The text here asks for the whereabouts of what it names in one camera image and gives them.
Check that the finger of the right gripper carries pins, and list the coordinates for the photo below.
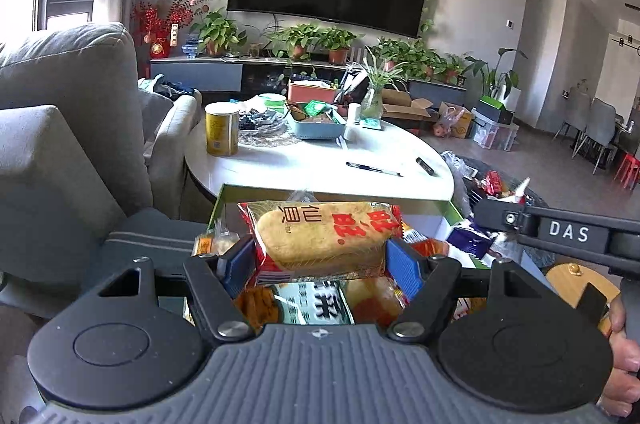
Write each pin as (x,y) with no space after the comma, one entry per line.
(505,217)

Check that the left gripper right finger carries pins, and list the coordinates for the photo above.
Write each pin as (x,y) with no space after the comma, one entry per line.
(428,284)

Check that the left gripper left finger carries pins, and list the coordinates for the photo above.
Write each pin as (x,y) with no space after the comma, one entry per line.
(214,282)

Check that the tall red chip bag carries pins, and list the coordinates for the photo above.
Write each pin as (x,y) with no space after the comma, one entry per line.
(374,301)

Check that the green cracker snack bag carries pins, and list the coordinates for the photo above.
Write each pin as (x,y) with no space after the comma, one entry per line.
(318,303)

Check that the small clear pastry pack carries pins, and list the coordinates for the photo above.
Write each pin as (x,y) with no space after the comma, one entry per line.
(217,240)

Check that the yellow red chip bag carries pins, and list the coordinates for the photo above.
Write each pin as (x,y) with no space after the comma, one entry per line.
(425,246)

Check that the person's right hand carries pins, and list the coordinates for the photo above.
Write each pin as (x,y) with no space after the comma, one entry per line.
(622,389)

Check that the round wooden side table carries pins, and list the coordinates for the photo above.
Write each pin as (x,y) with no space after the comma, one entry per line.
(570,280)

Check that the green cardboard box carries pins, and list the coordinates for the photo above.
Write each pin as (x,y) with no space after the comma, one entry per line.
(469,245)

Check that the black marker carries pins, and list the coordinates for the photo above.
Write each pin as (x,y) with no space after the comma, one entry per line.
(425,167)

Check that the white round coffee table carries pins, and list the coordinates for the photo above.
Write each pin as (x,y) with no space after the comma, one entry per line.
(320,166)

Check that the grey sofa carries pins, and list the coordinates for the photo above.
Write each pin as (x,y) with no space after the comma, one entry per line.
(92,168)

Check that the open cardboard box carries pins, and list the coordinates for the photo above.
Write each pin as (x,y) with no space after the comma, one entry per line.
(399,105)

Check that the yellow tin can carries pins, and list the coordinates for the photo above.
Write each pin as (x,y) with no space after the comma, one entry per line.
(222,128)

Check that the black pen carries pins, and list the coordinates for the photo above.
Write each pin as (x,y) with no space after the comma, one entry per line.
(369,168)

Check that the glass vase with plant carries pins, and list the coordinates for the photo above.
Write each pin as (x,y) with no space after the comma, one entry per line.
(378,77)

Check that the blue snack basket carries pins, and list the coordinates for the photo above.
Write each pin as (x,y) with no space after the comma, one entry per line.
(326,126)

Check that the grey tv cabinet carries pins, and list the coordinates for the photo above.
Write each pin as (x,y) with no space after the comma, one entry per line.
(224,78)

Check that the orange tissue box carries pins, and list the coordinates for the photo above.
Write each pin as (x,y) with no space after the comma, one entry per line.
(302,92)

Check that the red berry decoration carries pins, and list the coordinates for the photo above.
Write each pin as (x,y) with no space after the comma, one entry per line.
(158,24)

